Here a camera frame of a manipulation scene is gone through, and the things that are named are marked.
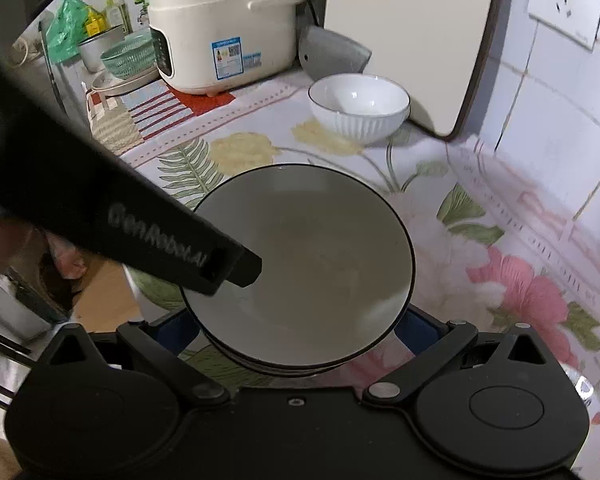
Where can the rabbit carrot deep plate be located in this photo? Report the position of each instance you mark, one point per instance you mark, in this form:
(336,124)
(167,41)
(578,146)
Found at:
(587,463)

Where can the green colander basket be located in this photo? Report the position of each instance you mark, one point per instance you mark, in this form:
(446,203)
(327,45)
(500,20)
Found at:
(131,56)

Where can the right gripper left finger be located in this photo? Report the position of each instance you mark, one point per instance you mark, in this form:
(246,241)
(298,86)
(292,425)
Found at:
(154,348)

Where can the metal pot by sink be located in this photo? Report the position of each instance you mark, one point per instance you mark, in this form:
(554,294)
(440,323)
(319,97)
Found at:
(91,49)

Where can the cream cutting board black edge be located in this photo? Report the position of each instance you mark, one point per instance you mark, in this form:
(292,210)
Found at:
(435,49)

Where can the person's left hand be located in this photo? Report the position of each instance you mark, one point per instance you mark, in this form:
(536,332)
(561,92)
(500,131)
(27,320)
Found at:
(14,236)

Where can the white bowl black rim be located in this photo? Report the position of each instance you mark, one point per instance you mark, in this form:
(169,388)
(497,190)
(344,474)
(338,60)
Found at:
(321,235)

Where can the small white ribbed bowl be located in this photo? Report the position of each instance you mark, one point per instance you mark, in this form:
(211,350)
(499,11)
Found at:
(363,108)

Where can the grey cleaver knife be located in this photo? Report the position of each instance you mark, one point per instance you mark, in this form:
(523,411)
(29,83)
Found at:
(324,53)

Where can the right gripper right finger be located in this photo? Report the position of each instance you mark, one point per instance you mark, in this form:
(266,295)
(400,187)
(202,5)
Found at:
(435,346)

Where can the white ribbed bowl back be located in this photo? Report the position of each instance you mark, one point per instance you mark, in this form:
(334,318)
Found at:
(300,339)

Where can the green plastic bag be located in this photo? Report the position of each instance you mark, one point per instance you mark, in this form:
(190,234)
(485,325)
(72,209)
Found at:
(66,31)

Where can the cream rice cooker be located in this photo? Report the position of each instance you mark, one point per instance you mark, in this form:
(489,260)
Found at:
(209,46)

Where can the striped red placemat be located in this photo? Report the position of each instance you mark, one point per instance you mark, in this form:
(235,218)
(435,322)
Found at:
(120,123)

